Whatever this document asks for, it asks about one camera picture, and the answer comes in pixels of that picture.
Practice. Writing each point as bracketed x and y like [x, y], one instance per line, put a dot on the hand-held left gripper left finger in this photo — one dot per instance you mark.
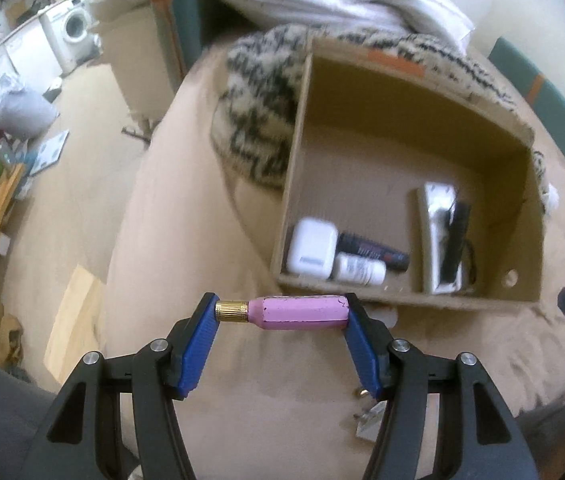
[197, 350]

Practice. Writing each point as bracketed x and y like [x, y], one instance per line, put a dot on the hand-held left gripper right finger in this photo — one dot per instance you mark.
[362, 355]

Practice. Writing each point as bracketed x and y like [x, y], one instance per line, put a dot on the pink tube with gold cap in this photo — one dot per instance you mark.
[302, 312]

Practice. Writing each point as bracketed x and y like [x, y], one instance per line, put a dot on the small white bottle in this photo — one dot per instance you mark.
[357, 269]

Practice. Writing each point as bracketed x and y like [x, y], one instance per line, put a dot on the black tube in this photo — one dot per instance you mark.
[377, 252]

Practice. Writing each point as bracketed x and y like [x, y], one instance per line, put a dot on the white earbuds case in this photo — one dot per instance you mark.
[312, 252]

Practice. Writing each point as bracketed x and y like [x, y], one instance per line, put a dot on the black bar-shaped device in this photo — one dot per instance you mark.
[454, 245]

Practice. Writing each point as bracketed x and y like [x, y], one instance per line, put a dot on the cardboard box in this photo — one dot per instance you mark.
[377, 160]

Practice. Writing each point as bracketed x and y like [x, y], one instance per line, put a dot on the silver metal clip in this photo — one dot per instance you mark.
[370, 427]

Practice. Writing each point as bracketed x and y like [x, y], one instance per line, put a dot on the pale wooden board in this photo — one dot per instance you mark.
[75, 320]

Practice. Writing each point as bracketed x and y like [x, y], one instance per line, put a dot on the tan crumpled bag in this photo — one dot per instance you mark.
[2, 335]

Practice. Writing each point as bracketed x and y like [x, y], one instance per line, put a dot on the pale blue bathroom scale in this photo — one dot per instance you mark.
[50, 152]

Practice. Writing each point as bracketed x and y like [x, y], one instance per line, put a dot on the black patterned cream blanket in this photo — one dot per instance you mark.
[257, 110]

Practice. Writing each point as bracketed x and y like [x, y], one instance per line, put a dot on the black and white slipper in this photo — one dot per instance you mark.
[54, 87]

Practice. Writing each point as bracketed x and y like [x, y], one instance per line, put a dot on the white stuffed bag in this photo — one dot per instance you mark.
[17, 110]

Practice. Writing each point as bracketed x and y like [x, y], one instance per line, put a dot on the white base cabinets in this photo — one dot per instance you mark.
[27, 55]

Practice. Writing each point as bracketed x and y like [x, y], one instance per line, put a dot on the white washing machine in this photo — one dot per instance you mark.
[70, 30]

